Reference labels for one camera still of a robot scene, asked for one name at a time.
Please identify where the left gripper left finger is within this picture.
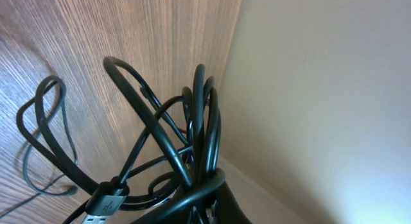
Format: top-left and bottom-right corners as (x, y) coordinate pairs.
(130, 191), (206, 224)

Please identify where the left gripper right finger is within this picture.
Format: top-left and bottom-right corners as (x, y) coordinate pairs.
(205, 182), (251, 224)

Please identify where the black cable bundle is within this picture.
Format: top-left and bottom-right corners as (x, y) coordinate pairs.
(15, 56), (227, 224)

